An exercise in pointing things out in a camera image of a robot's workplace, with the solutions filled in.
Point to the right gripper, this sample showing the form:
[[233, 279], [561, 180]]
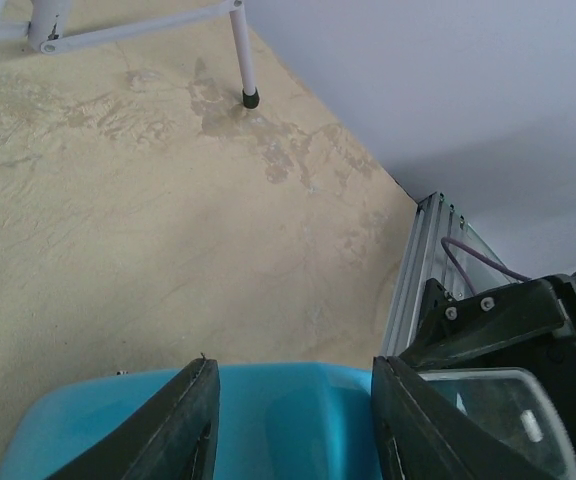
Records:
[[457, 332]]

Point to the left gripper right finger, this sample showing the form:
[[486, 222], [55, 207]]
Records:
[[420, 435]]

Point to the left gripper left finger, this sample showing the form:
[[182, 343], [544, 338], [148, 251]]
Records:
[[172, 436]]

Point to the blue metronome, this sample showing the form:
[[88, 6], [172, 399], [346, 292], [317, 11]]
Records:
[[276, 421]]

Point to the white tripod music stand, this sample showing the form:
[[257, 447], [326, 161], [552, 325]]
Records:
[[44, 32]]

